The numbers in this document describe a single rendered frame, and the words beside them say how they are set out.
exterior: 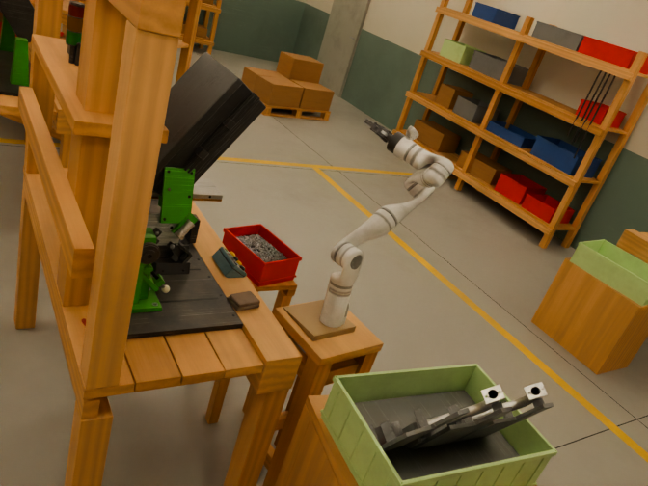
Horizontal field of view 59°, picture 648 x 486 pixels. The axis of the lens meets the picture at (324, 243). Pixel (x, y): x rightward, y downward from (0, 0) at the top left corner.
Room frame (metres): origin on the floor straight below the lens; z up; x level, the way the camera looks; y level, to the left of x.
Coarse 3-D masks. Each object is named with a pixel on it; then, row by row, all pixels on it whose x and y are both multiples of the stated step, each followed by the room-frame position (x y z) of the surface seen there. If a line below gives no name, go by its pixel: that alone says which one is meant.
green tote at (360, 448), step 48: (336, 384) 1.44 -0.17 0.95; (384, 384) 1.57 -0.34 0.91; (432, 384) 1.69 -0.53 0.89; (480, 384) 1.74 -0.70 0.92; (336, 432) 1.38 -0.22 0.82; (528, 432) 1.54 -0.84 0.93; (384, 480) 1.17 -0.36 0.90; (432, 480) 1.18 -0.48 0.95; (480, 480) 1.30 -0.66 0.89; (528, 480) 1.43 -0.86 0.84
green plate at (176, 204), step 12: (168, 168) 1.91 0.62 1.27; (180, 168) 1.94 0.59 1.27; (168, 180) 1.90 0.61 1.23; (180, 180) 1.93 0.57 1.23; (192, 180) 1.96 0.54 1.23; (168, 192) 1.89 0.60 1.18; (180, 192) 1.92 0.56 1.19; (192, 192) 1.95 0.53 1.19; (168, 204) 1.89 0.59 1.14; (180, 204) 1.91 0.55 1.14; (168, 216) 1.88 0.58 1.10; (180, 216) 1.91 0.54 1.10
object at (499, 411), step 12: (492, 408) 1.37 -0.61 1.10; (504, 408) 1.33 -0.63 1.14; (480, 420) 1.36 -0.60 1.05; (492, 420) 1.37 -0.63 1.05; (444, 432) 1.32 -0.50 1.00; (456, 432) 1.36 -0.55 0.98; (468, 432) 1.41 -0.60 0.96; (408, 444) 1.38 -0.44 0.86; (420, 444) 1.37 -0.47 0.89; (432, 444) 1.39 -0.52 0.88; (444, 444) 1.45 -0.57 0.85
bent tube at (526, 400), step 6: (534, 384) 1.44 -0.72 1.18; (540, 384) 1.43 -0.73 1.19; (528, 390) 1.43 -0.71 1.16; (534, 390) 1.47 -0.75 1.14; (540, 390) 1.42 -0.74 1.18; (522, 396) 1.51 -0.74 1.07; (528, 396) 1.41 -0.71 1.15; (534, 396) 1.41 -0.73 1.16; (540, 396) 1.41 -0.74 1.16; (510, 402) 1.51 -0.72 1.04; (516, 402) 1.50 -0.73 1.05; (522, 402) 1.49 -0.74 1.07; (528, 402) 1.48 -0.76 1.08; (516, 408) 1.49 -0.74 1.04; (480, 414) 1.48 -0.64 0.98; (486, 414) 1.48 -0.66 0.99; (474, 420) 1.47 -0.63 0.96
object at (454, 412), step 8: (448, 408) 1.28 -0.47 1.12; (456, 408) 1.28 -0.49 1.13; (448, 416) 1.27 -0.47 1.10; (456, 416) 1.25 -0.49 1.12; (392, 424) 1.37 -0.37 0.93; (432, 424) 1.29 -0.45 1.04; (440, 424) 1.28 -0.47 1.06; (376, 432) 1.32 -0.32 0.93; (400, 432) 1.36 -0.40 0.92; (408, 432) 1.24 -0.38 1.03; (416, 432) 1.25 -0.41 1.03; (424, 432) 1.29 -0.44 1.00; (384, 440) 1.31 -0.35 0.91; (392, 440) 1.25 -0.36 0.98; (400, 440) 1.23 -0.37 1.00; (408, 440) 1.31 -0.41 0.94; (384, 448) 1.26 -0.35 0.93; (392, 448) 1.35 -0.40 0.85
